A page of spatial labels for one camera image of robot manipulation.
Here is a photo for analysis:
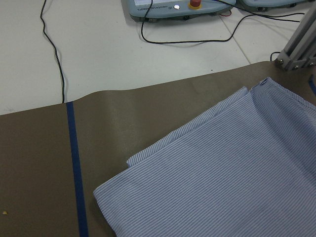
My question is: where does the aluminium extrusion camera post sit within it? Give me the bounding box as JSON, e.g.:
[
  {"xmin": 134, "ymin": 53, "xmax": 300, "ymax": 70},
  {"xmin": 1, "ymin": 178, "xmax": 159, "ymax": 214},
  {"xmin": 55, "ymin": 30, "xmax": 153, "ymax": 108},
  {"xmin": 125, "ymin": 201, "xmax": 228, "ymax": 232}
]
[{"xmin": 275, "ymin": 3, "xmax": 316, "ymax": 71}]

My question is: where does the black cable on table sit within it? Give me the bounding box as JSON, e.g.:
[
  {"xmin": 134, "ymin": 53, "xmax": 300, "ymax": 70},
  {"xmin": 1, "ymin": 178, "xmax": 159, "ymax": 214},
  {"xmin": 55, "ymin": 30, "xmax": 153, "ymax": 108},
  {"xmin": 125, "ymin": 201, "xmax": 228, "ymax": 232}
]
[{"xmin": 40, "ymin": 0, "xmax": 66, "ymax": 104}]

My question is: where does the blue striped button shirt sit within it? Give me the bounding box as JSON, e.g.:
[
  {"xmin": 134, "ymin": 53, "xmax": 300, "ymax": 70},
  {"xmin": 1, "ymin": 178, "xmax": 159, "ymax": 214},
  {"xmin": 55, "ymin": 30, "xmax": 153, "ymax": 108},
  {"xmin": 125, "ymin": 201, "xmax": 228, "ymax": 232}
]
[{"xmin": 93, "ymin": 78, "xmax": 316, "ymax": 237}]

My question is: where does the brown table mat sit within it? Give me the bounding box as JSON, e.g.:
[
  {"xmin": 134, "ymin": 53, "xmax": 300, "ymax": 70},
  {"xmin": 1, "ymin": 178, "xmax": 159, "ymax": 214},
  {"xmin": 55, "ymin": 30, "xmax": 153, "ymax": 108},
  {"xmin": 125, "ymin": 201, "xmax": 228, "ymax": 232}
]
[{"xmin": 0, "ymin": 62, "xmax": 316, "ymax": 237}]

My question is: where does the blue teach pendant red button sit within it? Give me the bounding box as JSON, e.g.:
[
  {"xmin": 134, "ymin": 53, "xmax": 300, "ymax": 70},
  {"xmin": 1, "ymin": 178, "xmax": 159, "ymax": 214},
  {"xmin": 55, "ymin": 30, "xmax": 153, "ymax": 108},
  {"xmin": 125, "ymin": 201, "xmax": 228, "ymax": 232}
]
[{"xmin": 126, "ymin": 0, "xmax": 236, "ymax": 22}]

